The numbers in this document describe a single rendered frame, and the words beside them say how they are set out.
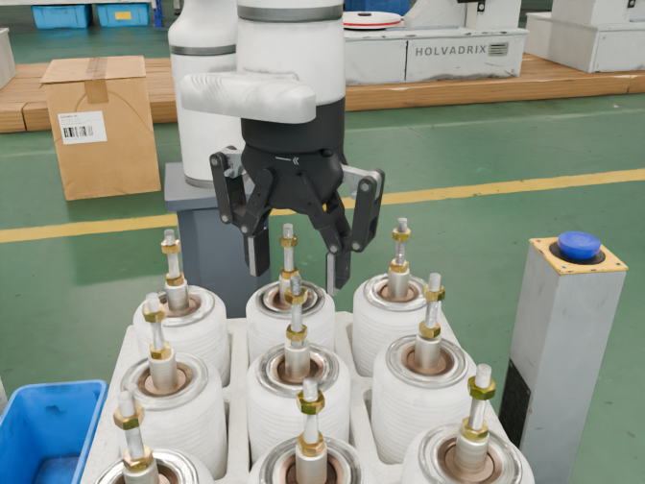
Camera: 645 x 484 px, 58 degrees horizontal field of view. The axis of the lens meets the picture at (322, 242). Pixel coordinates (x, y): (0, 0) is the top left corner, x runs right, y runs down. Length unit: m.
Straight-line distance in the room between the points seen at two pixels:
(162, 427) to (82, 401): 0.29
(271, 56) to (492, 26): 2.29
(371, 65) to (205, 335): 1.89
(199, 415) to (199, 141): 0.39
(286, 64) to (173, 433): 0.31
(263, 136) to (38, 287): 0.91
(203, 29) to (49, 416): 0.51
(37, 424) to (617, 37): 2.61
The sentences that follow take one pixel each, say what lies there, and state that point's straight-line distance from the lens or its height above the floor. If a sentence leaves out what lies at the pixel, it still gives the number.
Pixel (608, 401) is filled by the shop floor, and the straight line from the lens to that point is 0.97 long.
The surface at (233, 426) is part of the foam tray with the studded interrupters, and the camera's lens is 0.60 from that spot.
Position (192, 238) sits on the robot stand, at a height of 0.23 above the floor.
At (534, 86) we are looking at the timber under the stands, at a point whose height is 0.05.
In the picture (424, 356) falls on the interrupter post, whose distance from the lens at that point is 0.54.
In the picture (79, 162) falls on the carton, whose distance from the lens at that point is 1.60.
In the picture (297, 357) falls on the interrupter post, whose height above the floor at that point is 0.27.
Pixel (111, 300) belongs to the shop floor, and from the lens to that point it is 1.16.
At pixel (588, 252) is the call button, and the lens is 0.63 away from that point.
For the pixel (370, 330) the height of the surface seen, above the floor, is 0.23.
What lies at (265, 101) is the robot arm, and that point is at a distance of 0.35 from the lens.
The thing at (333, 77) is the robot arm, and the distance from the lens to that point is 0.40.
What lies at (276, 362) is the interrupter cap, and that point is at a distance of 0.55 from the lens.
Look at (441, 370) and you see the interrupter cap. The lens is 0.55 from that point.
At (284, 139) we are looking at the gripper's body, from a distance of 0.40.
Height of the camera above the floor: 0.60
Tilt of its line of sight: 27 degrees down
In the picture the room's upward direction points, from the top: straight up
